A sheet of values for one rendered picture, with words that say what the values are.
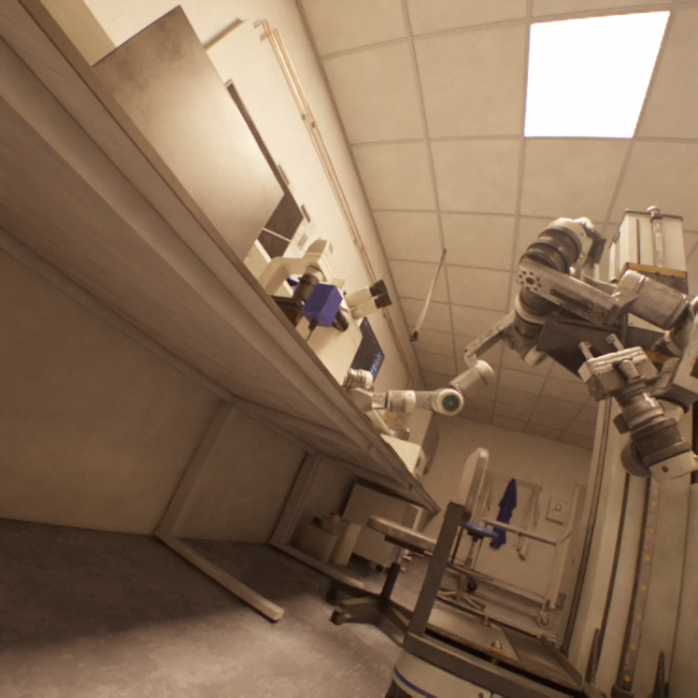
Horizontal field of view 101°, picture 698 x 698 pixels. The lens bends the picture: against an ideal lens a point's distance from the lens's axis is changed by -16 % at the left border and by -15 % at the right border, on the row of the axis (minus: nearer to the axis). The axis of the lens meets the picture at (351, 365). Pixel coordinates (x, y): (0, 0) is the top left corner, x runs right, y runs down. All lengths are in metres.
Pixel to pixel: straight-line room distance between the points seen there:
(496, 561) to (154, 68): 6.68
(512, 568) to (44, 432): 6.35
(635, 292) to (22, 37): 1.10
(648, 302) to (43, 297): 1.64
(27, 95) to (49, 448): 1.13
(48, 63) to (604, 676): 1.25
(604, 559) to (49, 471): 1.61
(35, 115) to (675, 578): 1.28
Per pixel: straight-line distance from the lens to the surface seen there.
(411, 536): 1.67
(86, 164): 0.49
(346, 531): 2.90
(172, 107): 0.95
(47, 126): 0.48
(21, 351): 1.31
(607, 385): 0.80
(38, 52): 0.46
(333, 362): 0.95
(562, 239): 1.07
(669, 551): 1.03
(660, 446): 0.80
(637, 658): 1.02
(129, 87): 0.90
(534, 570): 6.71
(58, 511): 1.54
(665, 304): 1.02
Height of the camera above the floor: 0.51
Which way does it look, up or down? 20 degrees up
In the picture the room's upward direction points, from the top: 23 degrees clockwise
